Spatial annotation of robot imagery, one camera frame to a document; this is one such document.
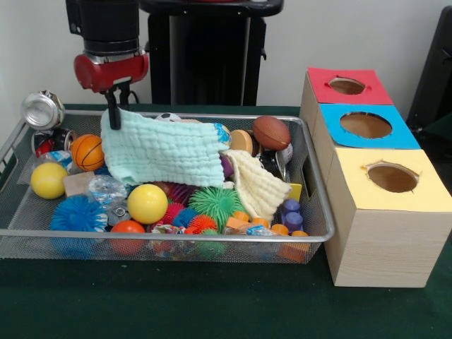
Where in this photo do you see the dark green table cloth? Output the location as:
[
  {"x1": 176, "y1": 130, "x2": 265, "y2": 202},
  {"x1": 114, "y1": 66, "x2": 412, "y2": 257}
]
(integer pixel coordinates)
[{"x1": 0, "y1": 102, "x2": 452, "y2": 339}]

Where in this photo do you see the wooden three-hole box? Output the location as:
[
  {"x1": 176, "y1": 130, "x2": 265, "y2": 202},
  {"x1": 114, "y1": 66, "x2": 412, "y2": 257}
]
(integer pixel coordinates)
[{"x1": 299, "y1": 66, "x2": 452, "y2": 287}]

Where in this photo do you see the mint green cloth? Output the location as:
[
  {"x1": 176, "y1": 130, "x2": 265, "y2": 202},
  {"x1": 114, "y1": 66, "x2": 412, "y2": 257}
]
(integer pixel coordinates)
[{"x1": 100, "y1": 108, "x2": 233, "y2": 189}]

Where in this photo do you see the smooth yellow ball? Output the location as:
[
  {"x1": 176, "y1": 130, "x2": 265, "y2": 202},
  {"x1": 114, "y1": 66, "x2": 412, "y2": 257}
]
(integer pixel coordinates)
[{"x1": 127, "y1": 183, "x2": 170, "y2": 225}]

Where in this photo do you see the cream waffle cloth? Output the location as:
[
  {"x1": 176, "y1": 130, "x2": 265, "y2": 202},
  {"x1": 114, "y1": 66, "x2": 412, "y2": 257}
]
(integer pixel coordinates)
[{"x1": 220, "y1": 150, "x2": 292, "y2": 222}]

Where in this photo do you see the crushed silver drink can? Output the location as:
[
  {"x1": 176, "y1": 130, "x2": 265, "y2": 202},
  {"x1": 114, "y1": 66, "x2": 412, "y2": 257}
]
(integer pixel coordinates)
[{"x1": 20, "y1": 90, "x2": 66, "y2": 131}]

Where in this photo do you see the black upright stand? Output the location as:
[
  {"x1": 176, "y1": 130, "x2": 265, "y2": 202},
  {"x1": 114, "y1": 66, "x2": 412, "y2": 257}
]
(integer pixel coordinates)
[{"x1": 405, "y1": 6, "x2": 452, "y2": 124}]

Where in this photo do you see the green spiky ball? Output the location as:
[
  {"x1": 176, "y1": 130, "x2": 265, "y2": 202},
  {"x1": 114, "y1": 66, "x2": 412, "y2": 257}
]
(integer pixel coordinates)
[{"x1": 188, "y1": 186, "x2": 242, "y2": 232}]

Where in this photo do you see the orange basketball toy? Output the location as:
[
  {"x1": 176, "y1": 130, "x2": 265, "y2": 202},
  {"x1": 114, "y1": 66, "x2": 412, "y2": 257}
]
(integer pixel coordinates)
[{"x1": 70, "y1": 133, "x2": 105, "y2": 172}]

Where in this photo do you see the brown football toy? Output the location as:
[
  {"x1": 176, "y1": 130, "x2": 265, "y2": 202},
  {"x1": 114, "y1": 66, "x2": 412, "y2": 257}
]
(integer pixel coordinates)
[{"x1": 251, "y1": 115, "x2": 292, "y2": 151}]

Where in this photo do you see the yellow tennis ball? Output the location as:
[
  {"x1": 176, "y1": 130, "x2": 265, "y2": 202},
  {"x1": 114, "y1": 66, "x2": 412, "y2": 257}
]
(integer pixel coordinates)
[{"x1": 30, "y1": 162, "x2": 70, "y2": 201}]

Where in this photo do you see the blue spiky ball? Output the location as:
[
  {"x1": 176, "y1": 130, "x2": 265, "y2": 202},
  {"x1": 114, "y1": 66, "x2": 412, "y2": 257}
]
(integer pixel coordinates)
[{"x1": 51, "y1": 195, "x2": 109, "y2": 232}]

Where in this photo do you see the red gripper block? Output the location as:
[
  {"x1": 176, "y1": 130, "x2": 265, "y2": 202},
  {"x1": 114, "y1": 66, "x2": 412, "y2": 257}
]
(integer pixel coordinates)
[{"x1": 73, "y1": 52, "x2": 150, "y2": 131}]

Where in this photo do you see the shallow clear mesh bin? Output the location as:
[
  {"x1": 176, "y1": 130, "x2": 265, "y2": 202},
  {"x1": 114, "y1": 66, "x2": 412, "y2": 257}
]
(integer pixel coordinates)
[{"x1": 0, "y1": 109, "x2": 336, "y2": 264}]

